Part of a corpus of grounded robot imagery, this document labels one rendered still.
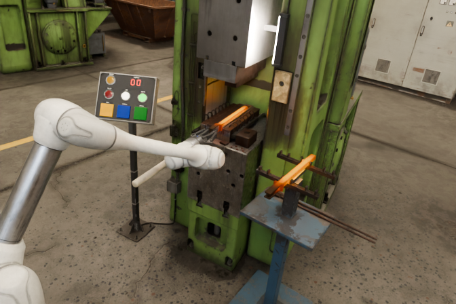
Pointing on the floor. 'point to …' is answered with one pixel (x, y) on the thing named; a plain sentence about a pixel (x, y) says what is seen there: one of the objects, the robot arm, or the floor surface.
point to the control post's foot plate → (128, 231)
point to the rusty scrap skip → (144, 16)
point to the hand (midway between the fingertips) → (214, 129)
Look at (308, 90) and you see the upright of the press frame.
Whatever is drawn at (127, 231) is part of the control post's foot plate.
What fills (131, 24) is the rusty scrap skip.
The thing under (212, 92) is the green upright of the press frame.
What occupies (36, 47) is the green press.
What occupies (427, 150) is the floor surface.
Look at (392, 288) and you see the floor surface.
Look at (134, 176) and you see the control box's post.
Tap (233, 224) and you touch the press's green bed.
